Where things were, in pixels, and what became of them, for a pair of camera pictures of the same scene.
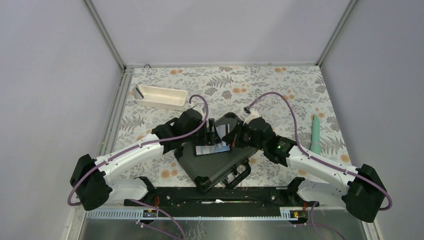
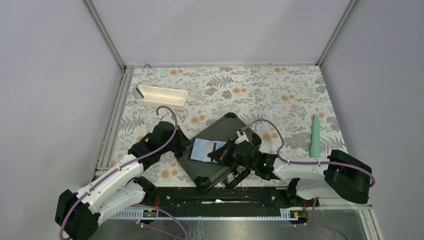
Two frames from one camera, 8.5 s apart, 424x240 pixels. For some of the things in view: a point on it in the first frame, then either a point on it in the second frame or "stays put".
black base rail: [190, 197] stays put
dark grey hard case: [207, 171] stays put
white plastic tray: [162, 97] stays put
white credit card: [221, 130] to [209, 149]
